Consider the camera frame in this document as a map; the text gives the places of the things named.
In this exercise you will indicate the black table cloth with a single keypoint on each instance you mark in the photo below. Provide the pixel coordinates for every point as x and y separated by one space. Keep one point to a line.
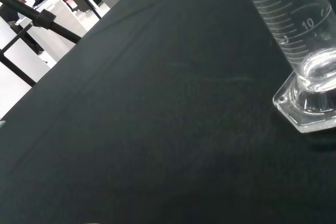
157 116

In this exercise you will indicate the black tripod leg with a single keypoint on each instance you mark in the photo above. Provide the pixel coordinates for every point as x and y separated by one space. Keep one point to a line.
39 18

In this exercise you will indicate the black metal frame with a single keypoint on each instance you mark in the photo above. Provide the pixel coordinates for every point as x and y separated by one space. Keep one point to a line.
15 51

